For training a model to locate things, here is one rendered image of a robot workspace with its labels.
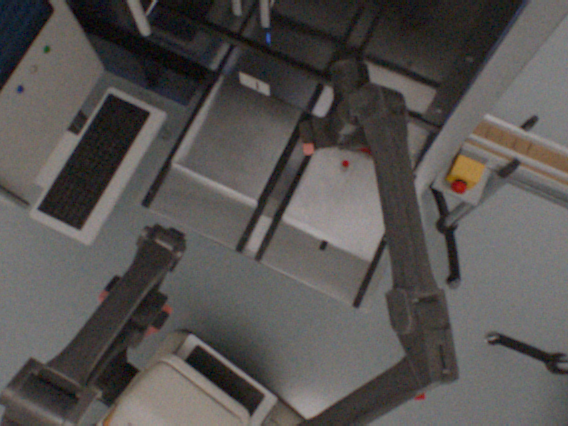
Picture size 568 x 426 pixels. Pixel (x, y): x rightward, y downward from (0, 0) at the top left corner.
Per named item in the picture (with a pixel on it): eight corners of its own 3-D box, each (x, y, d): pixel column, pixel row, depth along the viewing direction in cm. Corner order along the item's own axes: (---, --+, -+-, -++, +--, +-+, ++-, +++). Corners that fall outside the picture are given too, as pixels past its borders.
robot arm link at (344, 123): (341, 123, 108) (371, 123, 109) (337, 87, 110) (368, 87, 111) (331, 136, 115) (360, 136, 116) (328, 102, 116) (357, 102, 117)
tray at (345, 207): (335, 112, 173) (336, 107, 169) (420, 150, 170) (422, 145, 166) (283, 217, 165) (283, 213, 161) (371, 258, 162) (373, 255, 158)
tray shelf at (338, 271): (214, 61, 179) (213, 58, 177) (434, 159, 171) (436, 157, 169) (134, 203, 167) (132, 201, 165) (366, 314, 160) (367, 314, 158)
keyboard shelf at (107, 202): (88, 77, 186) (85, 73, 183) (169, 115, 183) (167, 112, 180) (6, 205, 175) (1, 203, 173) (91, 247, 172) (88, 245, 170)
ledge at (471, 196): (449, 144, 172) (451, 142, 170) (493, 163, 171) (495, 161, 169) (431, 187, 169) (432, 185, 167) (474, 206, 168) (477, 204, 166)
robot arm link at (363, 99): (372, 103, 103) (403, 113, 108) (366, 40, 105) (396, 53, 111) (322, 124, 111) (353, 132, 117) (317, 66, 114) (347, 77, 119)
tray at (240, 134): (228, 65, 176) (227, 59, 173) (310, 101, 173) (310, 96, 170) (173, 165, 168) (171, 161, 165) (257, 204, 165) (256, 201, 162)
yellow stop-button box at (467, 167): (454, 157, 161) (462, 147, 154) (479, 168, 160) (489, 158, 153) (443, 181, 159) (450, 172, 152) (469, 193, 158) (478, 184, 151)
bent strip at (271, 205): (269, 201, 166) (268, 195, 160) (278, 206, 165) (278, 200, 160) (246, 247, 162) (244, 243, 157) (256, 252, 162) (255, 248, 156)
